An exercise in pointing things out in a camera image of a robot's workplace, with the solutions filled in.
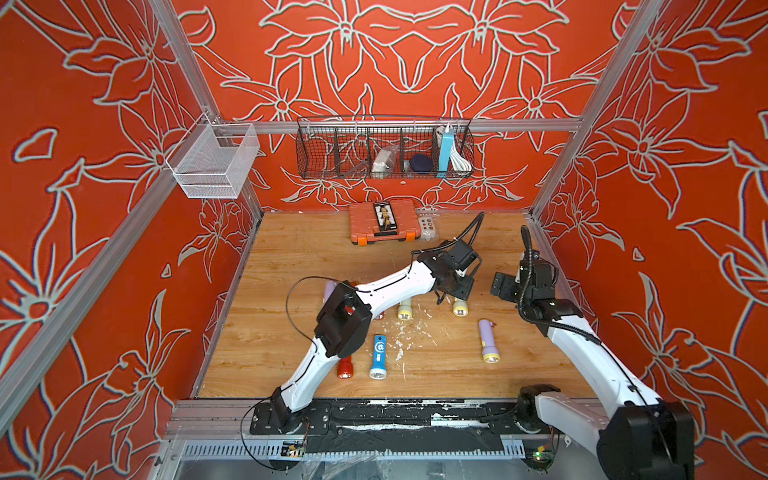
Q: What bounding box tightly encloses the green flashlight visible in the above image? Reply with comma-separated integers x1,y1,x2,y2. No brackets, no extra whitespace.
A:
452,298,469,317
397,299,414,321

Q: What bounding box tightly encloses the blue flashlight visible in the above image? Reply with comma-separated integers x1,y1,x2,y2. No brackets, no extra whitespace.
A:
369,335,387,380

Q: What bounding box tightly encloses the purple flashlight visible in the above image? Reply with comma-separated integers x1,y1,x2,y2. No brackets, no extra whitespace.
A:
323,280,337,303
478,319,500,364

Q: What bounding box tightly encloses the red flashlight front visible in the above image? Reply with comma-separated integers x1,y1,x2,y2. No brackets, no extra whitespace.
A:
337,356,354,380

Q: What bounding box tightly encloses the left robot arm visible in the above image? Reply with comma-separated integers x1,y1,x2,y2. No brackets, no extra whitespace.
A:
269,213,485,432

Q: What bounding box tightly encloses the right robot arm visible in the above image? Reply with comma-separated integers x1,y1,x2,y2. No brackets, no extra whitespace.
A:
491,226,695,479

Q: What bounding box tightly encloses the plastic bag with stickers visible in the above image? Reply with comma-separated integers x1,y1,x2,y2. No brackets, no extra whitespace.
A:
418,215,437,242

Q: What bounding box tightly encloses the orange tool case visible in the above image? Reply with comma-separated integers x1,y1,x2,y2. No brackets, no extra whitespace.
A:
349,199,421,246

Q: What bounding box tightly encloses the dark blue round case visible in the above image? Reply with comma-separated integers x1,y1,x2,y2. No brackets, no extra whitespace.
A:
409,153,433,175

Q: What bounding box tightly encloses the light blue box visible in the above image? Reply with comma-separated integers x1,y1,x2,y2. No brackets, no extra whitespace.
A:
436,131,454,179

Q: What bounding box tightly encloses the white packet in basket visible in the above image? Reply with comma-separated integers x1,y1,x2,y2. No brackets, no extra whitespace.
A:
371,146,398,179

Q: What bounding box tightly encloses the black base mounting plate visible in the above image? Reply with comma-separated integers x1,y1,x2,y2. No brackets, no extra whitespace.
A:
244,398,565,458

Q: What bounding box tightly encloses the clear plastic bin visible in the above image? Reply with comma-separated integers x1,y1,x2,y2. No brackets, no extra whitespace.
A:
169,124,261,200

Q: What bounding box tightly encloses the white cable bundle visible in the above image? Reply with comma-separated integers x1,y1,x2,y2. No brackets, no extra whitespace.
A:
451,139,473,175

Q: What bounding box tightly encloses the black wire basket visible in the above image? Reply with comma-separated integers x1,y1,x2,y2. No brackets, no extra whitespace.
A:
296,115,476,180

